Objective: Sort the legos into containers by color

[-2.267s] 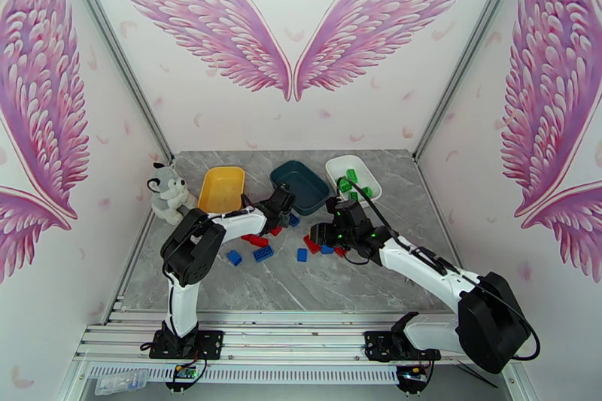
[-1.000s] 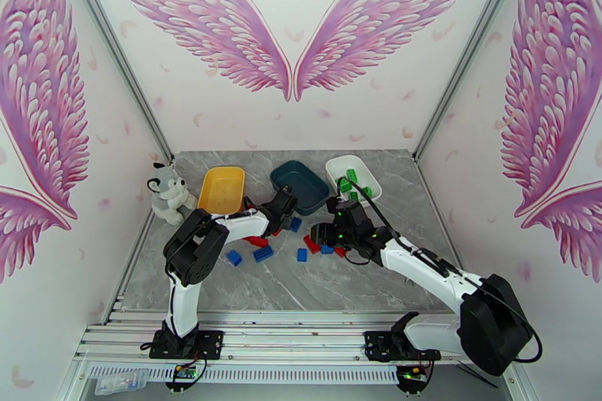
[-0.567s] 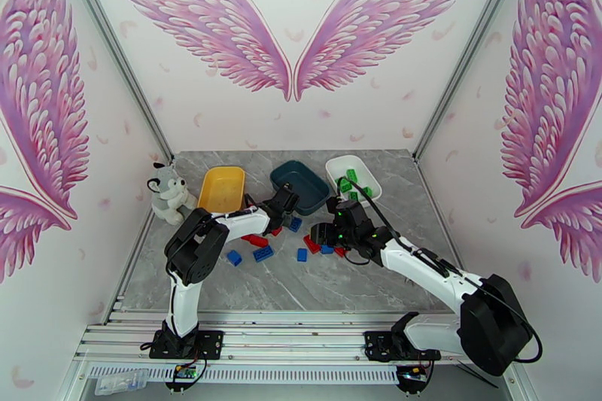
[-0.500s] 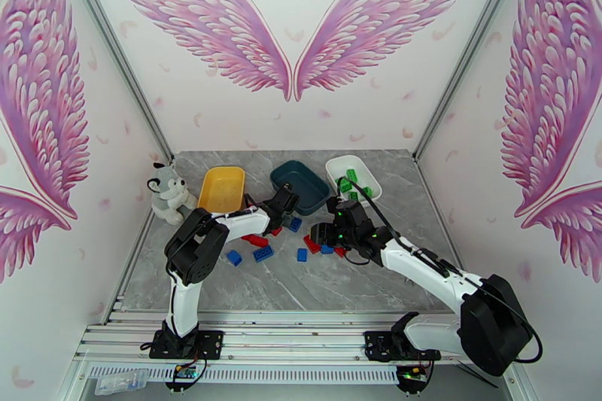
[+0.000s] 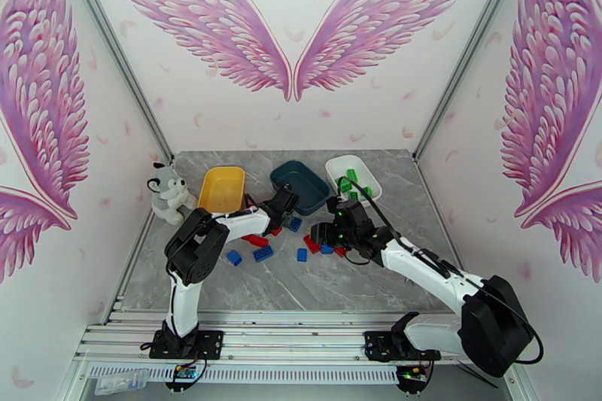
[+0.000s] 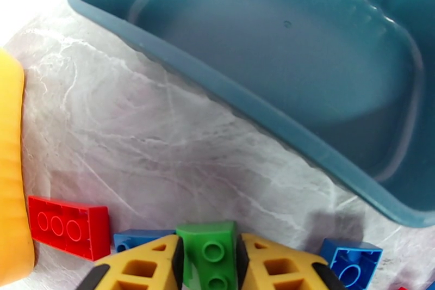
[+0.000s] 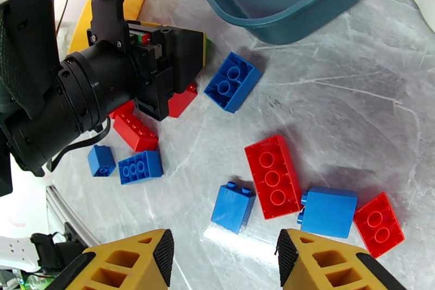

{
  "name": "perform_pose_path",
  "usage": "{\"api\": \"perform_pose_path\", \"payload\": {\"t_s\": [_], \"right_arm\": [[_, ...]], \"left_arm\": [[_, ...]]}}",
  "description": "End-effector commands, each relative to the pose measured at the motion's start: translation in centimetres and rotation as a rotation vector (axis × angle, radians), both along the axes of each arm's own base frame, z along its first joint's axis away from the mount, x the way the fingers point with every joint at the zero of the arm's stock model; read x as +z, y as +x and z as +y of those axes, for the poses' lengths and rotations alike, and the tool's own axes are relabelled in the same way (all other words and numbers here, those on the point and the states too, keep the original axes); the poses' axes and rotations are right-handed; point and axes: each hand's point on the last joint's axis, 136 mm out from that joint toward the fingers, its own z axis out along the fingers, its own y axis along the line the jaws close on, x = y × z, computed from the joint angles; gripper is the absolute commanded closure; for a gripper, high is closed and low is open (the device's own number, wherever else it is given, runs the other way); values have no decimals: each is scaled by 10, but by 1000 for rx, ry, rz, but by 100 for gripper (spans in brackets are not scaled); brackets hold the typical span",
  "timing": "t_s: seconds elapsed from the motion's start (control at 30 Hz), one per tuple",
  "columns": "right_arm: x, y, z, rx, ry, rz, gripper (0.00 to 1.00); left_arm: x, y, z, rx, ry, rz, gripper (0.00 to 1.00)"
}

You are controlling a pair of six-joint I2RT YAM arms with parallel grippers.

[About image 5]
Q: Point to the green lego brick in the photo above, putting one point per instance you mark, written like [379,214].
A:
[345,185]
[351,174]
[369,191]
[353,195]

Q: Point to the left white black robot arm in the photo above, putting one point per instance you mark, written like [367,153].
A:
[244,223]

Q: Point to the dark teal plastic container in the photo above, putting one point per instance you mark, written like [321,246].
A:
[301,183]

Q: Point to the yellow plastic container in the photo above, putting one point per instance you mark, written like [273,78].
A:
[221,188]

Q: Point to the white plastic container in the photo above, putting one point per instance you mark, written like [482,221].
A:
[367,174]

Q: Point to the grey white plush husky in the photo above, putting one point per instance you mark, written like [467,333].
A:
[169,193]

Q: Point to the small circuit board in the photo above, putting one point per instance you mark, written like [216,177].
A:
[413,372]
[186,372]

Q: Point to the clear plastic parts box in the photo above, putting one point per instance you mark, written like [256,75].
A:
[122,382]

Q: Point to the aluminium rail frame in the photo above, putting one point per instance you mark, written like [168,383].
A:
[291,338]

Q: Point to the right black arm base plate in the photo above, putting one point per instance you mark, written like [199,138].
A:
[376,345]

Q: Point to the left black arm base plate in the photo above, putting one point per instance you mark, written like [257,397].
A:
[207,343]

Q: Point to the aluminium frame post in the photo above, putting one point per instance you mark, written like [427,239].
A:
[476,44]
[113,44]

